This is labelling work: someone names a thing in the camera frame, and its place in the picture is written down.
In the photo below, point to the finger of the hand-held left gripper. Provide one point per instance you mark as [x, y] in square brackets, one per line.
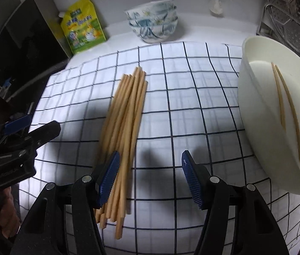
[17, 124]
[46, 131]

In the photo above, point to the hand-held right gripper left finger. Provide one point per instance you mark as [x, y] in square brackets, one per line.
[110, 174]

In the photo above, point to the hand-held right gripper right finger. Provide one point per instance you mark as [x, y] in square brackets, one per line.
[192, 180]

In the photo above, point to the pile of wooden chopsticks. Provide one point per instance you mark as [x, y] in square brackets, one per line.
[128, 106]

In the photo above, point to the cream plastic basin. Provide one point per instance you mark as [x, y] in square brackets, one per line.
[258, 85]

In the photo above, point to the tan wooden chopstick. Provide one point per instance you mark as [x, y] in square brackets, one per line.
[293, 114]
[278, 98]

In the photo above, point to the person's left hand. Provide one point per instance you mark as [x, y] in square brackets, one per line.
[9, 212]

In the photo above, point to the black glass cooktop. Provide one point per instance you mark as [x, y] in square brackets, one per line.
[25, 47]

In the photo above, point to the white black-checked cloth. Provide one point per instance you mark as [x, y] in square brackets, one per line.
[179, 98]

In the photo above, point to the yellow-green seasoning pouch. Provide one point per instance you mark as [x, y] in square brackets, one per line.
[83, 29]

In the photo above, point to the white blue-patterned bowl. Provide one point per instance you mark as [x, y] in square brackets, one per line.
[166, 21]
[150, 8]
[155, 34]

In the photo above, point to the perforated metal steamer tray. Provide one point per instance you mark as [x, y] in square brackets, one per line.
[290, 24]

